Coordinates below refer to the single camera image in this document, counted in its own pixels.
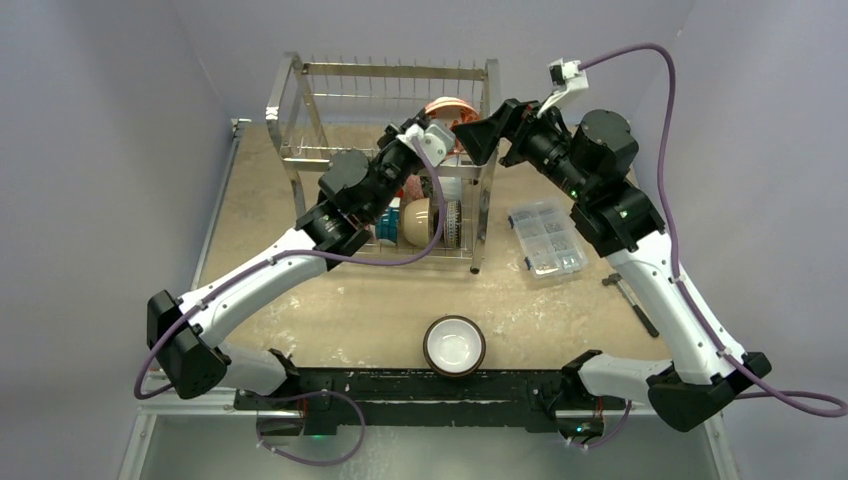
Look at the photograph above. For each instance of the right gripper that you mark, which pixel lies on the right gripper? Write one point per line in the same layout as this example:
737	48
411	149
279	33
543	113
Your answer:
512	125

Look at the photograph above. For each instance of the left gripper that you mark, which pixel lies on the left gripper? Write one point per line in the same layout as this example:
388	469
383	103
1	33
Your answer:
391	140

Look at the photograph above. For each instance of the red floral pattern bowl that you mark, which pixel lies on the red floral pattern bowl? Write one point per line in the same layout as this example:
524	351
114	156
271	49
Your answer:
451	111

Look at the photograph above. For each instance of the beige speckled bowl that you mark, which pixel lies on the beige speckled bowl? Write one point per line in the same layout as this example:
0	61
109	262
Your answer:
416	222

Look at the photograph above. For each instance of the steel two-tier dish rack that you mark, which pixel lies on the steel two-tier dish rack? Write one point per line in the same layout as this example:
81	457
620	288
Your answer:
318	107

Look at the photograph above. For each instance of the brown-rimmed white bowl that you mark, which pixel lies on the brown-rimmed white bowl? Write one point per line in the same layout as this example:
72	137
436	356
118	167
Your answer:
454	346

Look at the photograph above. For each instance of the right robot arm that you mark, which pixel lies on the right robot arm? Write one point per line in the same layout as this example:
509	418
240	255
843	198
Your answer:
707	368

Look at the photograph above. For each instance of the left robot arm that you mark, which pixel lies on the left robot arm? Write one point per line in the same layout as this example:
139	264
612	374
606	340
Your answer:
187	333

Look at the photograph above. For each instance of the clear plastic screw box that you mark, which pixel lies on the clear plastic screw box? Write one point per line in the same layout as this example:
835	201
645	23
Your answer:
548	238

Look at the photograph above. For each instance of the black hex key tool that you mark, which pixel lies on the black hex key tool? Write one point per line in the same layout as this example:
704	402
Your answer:
616	280

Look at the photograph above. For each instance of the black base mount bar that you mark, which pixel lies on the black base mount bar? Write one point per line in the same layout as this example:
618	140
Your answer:
326	398

